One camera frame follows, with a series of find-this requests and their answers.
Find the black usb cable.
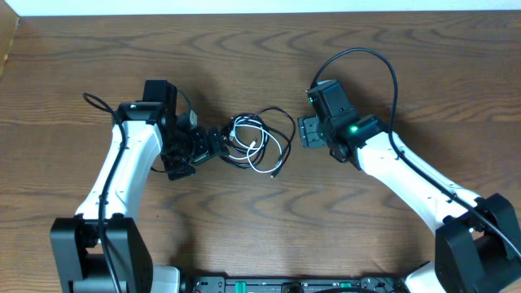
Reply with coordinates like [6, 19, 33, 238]
[217, 106, 297, 179]

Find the white usb cable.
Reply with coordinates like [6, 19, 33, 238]
[225, 116, 283, 175]

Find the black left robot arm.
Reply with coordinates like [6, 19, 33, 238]
[50, 80, 229, 292]

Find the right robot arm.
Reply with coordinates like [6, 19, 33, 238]
[299, 80, 520, 292]

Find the black left camera cable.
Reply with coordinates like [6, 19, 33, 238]
[82, 92, 128, 293]

